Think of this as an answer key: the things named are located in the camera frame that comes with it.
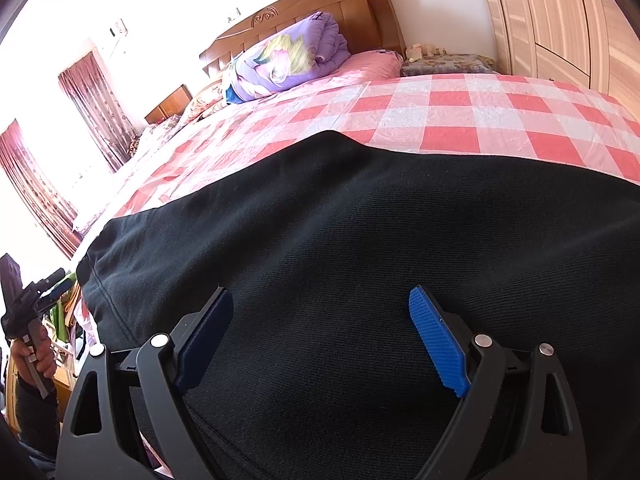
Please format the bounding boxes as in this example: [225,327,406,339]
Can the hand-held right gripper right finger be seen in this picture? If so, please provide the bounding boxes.
[408,285,588,480]

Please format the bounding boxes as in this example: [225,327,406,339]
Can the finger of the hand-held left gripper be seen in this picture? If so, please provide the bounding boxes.
[37,280,74,312]
[36,268,67,288]

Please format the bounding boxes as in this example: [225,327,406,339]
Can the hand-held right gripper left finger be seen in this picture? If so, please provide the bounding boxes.
[55,285,236,480]

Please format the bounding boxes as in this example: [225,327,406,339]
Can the black pants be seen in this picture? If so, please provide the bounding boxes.
[75,130,640,480]

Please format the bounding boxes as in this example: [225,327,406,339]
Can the person's left forearm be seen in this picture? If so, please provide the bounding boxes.
[9,372,62,463]

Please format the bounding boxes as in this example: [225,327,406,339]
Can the person's left hand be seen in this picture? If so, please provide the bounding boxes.
[11,331,59,387]

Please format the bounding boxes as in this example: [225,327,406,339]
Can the green cloth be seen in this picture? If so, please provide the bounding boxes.
[46,280,81,351]

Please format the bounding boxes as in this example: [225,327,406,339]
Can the dark red patterned curtain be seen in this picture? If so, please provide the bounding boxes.
[57,52,138,173]
[0,119,83,261]

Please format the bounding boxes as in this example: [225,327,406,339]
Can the small wooden headboard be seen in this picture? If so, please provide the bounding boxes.
[145,85,193,126]

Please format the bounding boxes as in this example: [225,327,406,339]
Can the orange floral pillow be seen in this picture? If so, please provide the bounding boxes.
[179,79,232,125]

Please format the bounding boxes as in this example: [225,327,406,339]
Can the red checkered plastic sheet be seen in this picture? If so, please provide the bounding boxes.
[75,72,640,241]

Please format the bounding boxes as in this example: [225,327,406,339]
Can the nightstand with floral cover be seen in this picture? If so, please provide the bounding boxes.
[401,52,497,79]

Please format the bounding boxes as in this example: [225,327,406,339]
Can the small white items on nightstand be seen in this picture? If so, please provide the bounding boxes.
[404,44,449,62]

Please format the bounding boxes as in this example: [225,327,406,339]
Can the purple folded quilt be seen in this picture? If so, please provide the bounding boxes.
[225,11,351,106]

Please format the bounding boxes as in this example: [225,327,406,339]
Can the light wooden wardrobe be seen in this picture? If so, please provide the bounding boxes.
[480,0,640,111]

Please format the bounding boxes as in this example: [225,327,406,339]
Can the wooden bed headboard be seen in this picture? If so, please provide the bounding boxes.
[200,0,407,78]

